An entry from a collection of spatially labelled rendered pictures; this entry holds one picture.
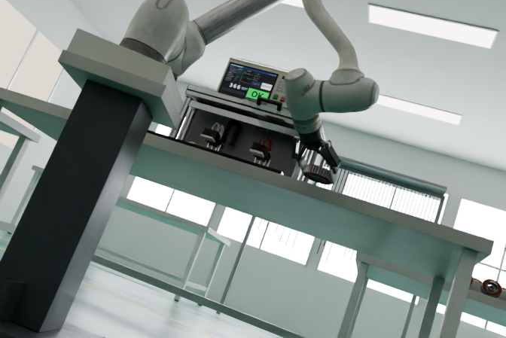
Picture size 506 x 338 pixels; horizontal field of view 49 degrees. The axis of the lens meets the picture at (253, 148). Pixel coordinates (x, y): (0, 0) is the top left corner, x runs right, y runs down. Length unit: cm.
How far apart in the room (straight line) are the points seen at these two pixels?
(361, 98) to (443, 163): 746
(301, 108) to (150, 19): 54
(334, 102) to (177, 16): 55
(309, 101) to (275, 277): 718
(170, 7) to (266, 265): 730
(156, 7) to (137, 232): 791
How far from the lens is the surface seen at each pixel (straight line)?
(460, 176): 911
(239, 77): 273
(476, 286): 361
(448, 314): 206
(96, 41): 171
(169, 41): 178
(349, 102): 171
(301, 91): 173
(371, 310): 868
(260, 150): 248
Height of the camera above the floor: 30
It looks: 14 degrees up
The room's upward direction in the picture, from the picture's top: 21 degrees clockwise
